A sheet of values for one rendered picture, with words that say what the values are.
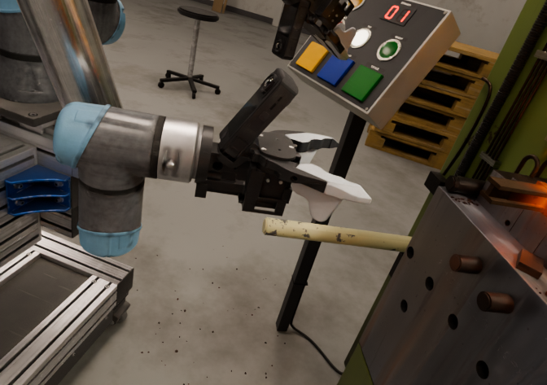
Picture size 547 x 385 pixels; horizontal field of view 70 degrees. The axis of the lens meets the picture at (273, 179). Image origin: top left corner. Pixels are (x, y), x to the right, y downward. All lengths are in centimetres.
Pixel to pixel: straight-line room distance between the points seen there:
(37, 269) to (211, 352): 62
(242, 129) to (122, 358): 113
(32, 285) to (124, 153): 99
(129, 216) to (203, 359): 102
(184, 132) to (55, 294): 99
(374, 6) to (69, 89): 77
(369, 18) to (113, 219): 80
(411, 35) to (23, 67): 84
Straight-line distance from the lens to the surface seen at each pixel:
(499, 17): 962
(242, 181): 49
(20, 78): 100
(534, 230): 71
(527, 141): 95
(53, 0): 54
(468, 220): 72
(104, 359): 147
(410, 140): 360
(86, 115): 47
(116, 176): 47
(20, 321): 132
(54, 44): 56
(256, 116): 44
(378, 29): 104
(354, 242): 107
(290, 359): 155
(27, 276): 144
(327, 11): 79
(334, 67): 103
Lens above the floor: 120
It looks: 28 degrees down
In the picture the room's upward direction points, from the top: 15 degrees clockwise
